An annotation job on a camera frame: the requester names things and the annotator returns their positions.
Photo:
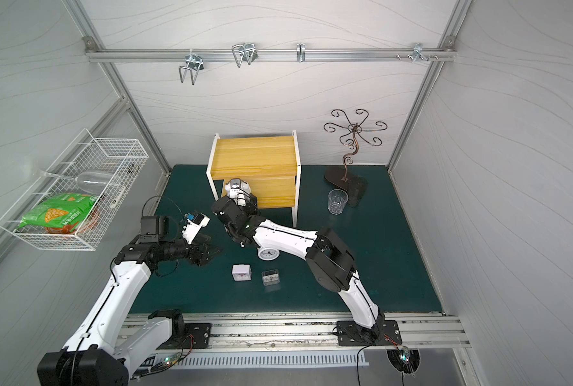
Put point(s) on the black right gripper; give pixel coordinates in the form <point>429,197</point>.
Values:
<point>232,212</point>

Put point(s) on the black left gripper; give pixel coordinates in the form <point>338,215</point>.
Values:
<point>197,252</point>

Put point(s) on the white twin-bell alarm clock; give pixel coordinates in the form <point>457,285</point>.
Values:
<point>248,201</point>

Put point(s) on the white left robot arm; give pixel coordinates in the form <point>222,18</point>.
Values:
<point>91,356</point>

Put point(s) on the white cube alarm clock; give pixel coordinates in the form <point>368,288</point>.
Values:
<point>242,272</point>

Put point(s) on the yellow wooden two-tier shelf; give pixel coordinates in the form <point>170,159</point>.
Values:
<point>270,165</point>

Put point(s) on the clear drinking glass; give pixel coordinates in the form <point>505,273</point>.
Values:
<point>337,201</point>

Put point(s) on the dark metal jewelry stand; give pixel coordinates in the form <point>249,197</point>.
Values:
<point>340,176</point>

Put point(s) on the clear wine glass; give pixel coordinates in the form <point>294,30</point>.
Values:
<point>93,182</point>

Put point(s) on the green snack bag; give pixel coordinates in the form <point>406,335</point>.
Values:
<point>63,211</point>

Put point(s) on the metal double hook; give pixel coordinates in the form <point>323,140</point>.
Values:
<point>244,53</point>
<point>192,66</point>

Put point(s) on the small metal hook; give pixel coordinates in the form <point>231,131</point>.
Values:
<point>300,52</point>

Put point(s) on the round black fan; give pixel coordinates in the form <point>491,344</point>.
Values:
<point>406,361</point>

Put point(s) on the right metal hook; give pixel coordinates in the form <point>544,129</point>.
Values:
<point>418,55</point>

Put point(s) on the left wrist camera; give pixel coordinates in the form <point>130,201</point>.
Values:
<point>193,222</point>

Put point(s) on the white wire basket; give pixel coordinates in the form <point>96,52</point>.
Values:
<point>123,157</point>

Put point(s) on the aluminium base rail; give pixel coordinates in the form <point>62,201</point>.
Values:
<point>316,331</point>

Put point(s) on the aluminium top rail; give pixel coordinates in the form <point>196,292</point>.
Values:
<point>286,55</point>

